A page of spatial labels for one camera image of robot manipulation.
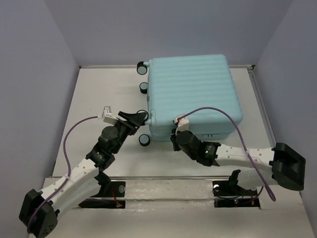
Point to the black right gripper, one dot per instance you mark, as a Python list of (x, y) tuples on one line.
[(173, 138)]

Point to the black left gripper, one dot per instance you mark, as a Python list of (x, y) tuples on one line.
[(136, 119)]

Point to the light blue hard-shell suitcase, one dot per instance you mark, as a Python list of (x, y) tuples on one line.
[(200, 85)]

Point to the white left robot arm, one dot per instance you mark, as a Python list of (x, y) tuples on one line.
[(41, 209)]

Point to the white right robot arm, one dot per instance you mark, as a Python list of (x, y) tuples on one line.
[(279, 165)]

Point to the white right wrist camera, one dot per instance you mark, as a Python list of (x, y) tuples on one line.
[(182, 124)]

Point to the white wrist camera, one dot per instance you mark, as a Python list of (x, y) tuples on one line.
[(106, 116), (182, 124)]

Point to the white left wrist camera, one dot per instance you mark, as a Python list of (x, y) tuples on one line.
[(106, 116)]

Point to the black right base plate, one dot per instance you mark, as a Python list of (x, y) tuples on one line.
[(233, 196)]

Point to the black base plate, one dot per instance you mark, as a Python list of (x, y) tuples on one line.
[(107, 198), (233, 196)]

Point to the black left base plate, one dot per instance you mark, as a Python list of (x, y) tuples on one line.
[(107, 198)]

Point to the aluminium table rail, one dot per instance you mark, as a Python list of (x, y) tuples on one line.
[(260, 102)]

